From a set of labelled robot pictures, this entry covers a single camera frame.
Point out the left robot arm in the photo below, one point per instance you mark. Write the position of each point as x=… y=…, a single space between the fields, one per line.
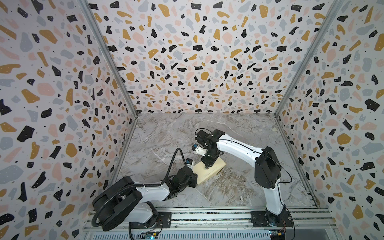
x=129 y=201

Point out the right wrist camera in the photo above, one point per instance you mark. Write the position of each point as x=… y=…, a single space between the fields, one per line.
x=199 y=150

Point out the perforated grey cable tray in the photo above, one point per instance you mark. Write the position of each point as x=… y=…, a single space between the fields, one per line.
x=205 y=235

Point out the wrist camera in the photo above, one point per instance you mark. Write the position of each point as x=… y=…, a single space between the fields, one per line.
x=190 y=162
x=199 y=150

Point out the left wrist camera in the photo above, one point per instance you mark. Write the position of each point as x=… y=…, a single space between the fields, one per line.
x=190 y=162

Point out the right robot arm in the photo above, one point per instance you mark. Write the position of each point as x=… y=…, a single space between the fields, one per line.
x=267 y=170

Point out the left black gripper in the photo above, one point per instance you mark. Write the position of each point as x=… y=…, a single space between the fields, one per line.
x=193 y=177

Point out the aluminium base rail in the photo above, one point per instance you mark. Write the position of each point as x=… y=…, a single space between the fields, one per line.
x=242 y=218

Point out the cream envelope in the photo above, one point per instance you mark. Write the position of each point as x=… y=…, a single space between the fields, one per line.
x=204 y=174

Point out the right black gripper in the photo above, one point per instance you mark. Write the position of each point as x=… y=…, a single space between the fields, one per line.
x=207 y=154

